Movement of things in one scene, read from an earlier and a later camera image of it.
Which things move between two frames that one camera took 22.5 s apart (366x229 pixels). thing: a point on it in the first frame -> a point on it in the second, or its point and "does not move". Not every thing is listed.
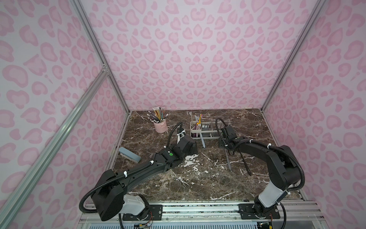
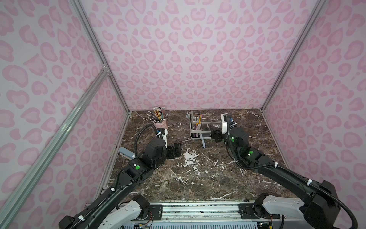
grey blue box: (130, 155) does not move
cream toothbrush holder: (202, 130) does not move
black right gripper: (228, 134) -> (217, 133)
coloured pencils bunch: (159, 115) does not move
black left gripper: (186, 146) -> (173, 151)
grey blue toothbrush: (202, 140) does not move
